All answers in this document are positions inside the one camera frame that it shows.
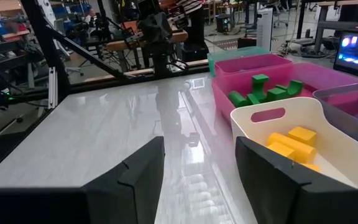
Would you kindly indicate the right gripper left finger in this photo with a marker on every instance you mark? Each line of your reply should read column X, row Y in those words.
column 129, row 186

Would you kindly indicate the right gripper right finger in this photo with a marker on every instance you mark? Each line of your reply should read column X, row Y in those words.
column 272, row 186

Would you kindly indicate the yellow cube block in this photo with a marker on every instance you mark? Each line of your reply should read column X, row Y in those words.
column 280, row 150
column 302, row 135

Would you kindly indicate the yellow cylinder block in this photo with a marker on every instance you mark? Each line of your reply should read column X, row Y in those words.
column 294, row 147

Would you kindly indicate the green cylinder block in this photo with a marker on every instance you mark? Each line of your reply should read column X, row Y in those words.
column 238, row 99

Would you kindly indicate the green arch block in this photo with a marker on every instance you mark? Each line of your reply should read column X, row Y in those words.
column 258, row 85

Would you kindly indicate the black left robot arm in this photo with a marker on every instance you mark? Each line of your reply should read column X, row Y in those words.
column 162, row 59

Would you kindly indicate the wooden workbench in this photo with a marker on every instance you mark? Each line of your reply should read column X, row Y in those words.
column 179, row 36

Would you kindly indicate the person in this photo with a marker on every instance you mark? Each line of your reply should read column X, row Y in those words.
column 194, row 18
column 90, row 15

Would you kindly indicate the white glossy table mat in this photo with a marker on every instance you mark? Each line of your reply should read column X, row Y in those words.
column 104, row 133

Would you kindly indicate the white plastic bin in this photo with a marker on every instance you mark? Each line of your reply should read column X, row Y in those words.
column 340, row 146

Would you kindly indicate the small teal plastic bin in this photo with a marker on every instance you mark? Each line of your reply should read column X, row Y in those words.
column 238, row 53

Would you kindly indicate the dark grey plastic bin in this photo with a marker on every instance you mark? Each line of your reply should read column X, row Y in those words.
column 337, row 115

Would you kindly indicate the small pink plastic bin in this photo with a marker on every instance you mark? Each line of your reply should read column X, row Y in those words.
column 250, row 63

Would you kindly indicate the white tower fan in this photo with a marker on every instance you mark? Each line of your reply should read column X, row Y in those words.
column 264, row 29

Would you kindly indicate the large pink plastic bin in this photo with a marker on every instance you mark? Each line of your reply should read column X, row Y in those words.
column 322, row 76

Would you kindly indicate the computer case with lights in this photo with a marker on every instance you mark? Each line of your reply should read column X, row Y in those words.
column 357, row 53

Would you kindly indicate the grey metal desk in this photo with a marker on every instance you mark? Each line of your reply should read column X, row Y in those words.
column 322, row 18

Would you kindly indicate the silver aluminium bracket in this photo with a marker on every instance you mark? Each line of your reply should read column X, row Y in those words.
column 52, row 87

